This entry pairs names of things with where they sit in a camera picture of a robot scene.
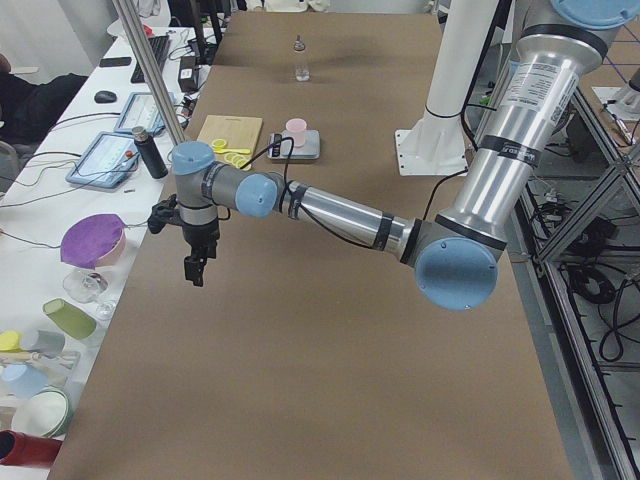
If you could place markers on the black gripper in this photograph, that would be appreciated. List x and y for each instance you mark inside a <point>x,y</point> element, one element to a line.
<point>200,236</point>

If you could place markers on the clear wine glass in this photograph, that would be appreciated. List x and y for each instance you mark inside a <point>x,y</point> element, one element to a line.
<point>87,286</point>

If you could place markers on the black smartphone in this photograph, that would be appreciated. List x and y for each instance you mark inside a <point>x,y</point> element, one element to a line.
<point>115,62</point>

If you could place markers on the yellow plastic knife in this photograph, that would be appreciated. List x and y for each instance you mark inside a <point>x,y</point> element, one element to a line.
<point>232,150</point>

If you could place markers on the bamboo cutting board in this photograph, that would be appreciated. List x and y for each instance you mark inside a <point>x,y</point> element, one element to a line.
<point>238,132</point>

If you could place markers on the black water bottle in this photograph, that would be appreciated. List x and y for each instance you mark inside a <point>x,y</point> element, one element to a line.
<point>149,152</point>

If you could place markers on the silver digital kitchen scale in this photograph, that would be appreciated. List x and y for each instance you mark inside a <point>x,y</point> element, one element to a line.
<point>280,150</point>

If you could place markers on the glass sauce bottle steel top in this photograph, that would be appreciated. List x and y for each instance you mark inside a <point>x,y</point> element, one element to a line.
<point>301,66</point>

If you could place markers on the aluminium frame post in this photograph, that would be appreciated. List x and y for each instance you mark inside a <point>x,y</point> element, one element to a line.
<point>137,38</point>

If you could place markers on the grey cup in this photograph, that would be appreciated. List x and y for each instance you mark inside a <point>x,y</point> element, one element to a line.
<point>46,342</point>

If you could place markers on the red cup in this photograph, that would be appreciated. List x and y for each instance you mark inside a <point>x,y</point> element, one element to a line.
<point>20,449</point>

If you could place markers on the light blue cup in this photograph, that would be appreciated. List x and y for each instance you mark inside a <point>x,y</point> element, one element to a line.
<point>24,380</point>

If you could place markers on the white green-rimmed bowl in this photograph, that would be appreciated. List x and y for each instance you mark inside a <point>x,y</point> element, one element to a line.
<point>47,414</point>

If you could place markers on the near blue teach pendant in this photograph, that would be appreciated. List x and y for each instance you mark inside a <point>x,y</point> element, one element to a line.
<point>106,163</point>

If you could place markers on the lemon slice near handle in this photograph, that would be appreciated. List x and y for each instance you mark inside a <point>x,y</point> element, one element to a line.
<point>242,164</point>

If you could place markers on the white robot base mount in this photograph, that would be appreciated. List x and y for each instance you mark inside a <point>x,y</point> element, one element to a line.
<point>435,145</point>

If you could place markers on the black keyboard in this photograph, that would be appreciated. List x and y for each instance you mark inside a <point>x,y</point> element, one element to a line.
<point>159,48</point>

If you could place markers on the blue teach pendant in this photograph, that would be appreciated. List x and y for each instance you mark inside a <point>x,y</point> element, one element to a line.
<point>141,110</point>
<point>106,163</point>

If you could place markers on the yellow cup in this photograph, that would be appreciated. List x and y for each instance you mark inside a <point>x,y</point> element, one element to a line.
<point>10,341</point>

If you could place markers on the pink plastic cup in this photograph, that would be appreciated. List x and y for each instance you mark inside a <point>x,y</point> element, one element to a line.
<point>296,128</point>

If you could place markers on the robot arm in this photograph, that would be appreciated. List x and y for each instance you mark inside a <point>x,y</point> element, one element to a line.
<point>454,256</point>

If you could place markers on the purple cloth on bowl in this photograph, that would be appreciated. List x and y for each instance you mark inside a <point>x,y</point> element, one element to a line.
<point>95,241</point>

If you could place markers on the far blue teach pendant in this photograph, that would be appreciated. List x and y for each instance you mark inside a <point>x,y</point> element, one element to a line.
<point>141,110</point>

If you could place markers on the black label box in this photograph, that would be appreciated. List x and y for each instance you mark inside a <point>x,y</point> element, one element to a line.
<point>188,75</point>

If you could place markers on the black computer mouse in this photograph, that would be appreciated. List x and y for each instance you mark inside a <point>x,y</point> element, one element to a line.
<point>105,97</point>

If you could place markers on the green plastic cup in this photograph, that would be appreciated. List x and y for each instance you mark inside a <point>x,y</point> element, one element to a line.
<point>70,319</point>

